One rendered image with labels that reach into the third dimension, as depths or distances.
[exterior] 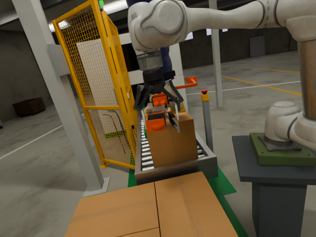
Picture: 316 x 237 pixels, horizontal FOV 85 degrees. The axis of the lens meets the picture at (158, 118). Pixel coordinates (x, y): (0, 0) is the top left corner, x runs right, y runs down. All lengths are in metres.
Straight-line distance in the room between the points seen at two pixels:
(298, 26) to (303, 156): 0.71
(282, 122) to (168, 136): 0.77
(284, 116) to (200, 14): 0.80
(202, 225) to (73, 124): 1.62
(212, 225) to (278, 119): 0.70
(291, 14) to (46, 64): 1.92
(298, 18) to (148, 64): 0.53
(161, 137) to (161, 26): 1.09
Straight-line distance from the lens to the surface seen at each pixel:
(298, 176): 1.21
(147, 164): 1.70
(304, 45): 0.88
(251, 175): 1.15
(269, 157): 1.22
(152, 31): 0.45
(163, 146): 1.46
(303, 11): 0.81
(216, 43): 4.38
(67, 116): 2.13
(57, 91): 2.09
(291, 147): 1.29
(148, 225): 1.22
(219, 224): 1.17
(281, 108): 1.18
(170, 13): 0.45
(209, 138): 2.11
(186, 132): 1.45
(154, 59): 0.63
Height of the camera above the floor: 1.47
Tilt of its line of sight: 20 degrees down
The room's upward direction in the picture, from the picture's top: 11 degrees counter-clockwise
